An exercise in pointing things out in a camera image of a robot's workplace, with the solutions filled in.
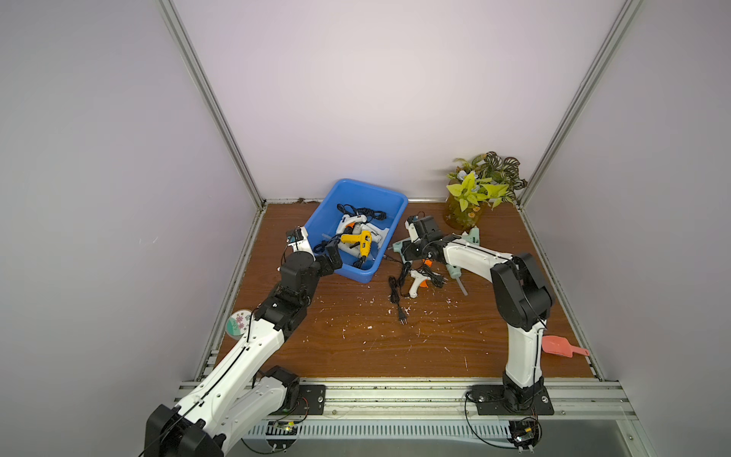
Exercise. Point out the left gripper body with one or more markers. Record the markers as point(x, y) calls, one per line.
point(326, 268)

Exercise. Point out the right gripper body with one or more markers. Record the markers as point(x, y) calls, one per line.
point(408, 248)

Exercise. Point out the small white glue gun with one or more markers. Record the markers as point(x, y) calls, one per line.
point(419, 279)

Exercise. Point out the yellow glue gun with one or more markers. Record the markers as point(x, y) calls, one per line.
point(357, 245)

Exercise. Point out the white glue gun orange trigger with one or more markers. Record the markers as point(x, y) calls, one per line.
point(348, 220)

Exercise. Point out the large white glue gun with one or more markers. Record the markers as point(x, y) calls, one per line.
point(378, 234)

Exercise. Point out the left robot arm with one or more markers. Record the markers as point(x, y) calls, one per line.
point(227, 404)

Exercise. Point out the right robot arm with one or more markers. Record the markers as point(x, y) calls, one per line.
point(522, 298)

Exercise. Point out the mint glue gun with stick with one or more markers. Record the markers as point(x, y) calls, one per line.
point(456, 274)

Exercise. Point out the blue plastic storage box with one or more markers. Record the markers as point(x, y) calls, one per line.
point(384, 209)

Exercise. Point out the mint glue gun back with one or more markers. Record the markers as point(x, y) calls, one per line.
point(472, 237)

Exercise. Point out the potted green plant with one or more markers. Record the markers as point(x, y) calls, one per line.
point(485, 181)

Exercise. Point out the round tape roll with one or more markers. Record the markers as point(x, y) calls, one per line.
point(237, 326)

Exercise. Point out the pink plastic scoop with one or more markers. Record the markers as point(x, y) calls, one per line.
point(557, 345)

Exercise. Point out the left control board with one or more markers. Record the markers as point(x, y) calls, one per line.
point(281, 436)

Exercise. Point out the control board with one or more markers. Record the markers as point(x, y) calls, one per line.
point(281, 436)
point(525, 434)

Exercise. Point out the right control board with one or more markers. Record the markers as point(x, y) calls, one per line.
point(525, 434)

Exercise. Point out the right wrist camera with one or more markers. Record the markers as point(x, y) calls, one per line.
point(423, 228)

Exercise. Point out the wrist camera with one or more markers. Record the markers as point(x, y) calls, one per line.
point(423, 228)
point(297, 240)

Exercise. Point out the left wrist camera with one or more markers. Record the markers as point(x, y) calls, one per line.
point(297, 240)

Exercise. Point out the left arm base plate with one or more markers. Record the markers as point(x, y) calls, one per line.
point(304, 400)

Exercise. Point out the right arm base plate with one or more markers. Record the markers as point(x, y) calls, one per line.
point(507, 400)

